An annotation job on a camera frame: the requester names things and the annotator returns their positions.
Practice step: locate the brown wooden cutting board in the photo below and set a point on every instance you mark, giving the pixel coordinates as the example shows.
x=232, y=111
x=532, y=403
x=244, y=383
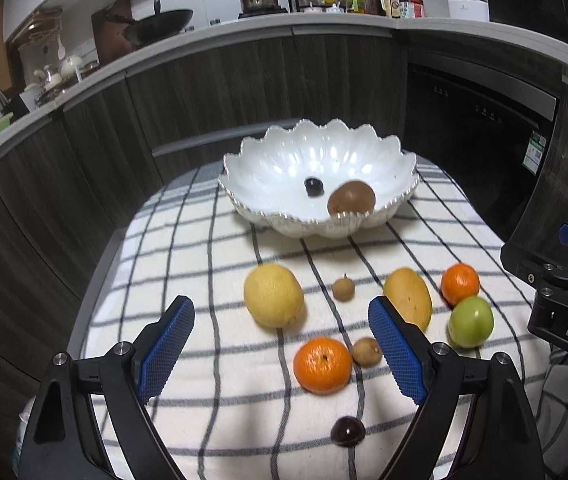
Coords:
x=109, y=35

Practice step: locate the yellow lemon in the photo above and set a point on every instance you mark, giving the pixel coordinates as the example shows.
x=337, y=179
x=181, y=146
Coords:
x=273, y=296

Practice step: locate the black built-in dishwasher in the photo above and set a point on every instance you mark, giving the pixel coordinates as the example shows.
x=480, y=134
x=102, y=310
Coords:
x=464, y=150

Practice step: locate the yellow mango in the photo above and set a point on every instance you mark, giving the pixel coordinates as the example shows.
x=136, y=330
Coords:
x=409, y=295

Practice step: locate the green round fruit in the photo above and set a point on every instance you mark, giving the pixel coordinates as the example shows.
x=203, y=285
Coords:
x=470, y=321

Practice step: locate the green energy label sticker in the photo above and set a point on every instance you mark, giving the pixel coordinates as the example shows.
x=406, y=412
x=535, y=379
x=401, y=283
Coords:
x=535, y=152

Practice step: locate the dark cherry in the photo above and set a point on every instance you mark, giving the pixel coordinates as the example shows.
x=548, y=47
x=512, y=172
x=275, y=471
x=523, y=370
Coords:
x=313, y=186
x=348, y=431

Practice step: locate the white checked cloth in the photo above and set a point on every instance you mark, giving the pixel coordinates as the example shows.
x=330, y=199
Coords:
x=244, y=410

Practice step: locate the white scalloped ceramic bowl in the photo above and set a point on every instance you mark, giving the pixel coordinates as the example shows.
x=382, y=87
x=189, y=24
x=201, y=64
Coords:
x=284, y=175

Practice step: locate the orange mandarin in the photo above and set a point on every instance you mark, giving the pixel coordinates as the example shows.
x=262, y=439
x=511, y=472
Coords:
x=460, y=284
x=323, y=365

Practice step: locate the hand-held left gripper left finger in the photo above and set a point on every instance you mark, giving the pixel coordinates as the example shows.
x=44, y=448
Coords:
x=166, y=350

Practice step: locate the brown kiwi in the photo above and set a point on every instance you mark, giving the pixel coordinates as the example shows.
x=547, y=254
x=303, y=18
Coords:
x=351, y=197

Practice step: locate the black countertop appliance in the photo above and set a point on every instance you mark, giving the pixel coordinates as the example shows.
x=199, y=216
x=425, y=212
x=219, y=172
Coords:
x=519, y=0

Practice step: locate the hanging woven trivets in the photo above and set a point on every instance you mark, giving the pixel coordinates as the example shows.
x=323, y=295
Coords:
x=39, y=27

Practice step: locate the green-lidded container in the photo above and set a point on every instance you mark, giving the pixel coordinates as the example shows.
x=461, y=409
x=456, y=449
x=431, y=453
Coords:
x=354, y=2

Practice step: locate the black knife block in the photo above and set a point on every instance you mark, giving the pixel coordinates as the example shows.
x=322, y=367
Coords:
x=11, y=104

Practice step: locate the white teapot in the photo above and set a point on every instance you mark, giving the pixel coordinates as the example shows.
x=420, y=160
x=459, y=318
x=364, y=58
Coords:
x=70, y=66

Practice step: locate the white hanging spatula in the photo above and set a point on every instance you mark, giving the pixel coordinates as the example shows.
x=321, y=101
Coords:
x=61, y=49

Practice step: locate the brown longan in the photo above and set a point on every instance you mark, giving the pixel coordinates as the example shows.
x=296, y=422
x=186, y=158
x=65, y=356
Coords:
x=344, y=289
x=367, y=351

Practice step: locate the glass jar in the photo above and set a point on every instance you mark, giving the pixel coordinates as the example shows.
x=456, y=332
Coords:
x=49, y=80

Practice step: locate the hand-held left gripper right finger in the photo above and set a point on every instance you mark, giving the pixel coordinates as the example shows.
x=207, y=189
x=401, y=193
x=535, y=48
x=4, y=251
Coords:
x=396, y=350

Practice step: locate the black wok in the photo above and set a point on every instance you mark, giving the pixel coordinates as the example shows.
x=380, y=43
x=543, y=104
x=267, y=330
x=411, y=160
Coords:
x=164, y=22

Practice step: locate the dark wood kitchen cabinet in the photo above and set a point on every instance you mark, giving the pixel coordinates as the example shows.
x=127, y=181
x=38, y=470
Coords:
x=214, y=75

